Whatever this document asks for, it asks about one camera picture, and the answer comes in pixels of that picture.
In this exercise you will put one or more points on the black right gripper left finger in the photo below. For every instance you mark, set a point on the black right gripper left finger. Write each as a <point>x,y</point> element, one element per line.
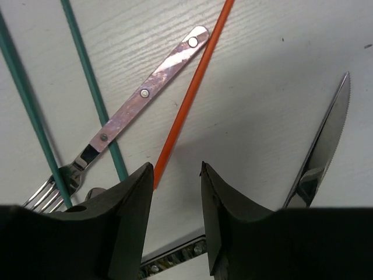
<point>101,238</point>

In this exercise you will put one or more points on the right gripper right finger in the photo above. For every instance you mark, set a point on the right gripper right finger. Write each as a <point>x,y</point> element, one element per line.
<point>248,241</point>

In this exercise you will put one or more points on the orange chopstick on table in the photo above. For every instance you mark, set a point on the orange chopstick on table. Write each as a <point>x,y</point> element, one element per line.
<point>194,85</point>

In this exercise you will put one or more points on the dark handled spoon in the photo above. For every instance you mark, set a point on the dark handled spoon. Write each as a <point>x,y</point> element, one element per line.
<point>173,257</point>

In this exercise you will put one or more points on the pink handled spoon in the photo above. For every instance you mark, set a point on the pink handled spoon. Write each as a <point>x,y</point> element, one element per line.
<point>94,192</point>

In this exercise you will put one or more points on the pink handled fork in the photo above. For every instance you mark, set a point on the pink handled fork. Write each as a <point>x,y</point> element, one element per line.
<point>186,49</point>

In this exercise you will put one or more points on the pink handled knife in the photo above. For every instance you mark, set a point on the pink handled knife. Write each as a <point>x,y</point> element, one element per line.
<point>322,150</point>

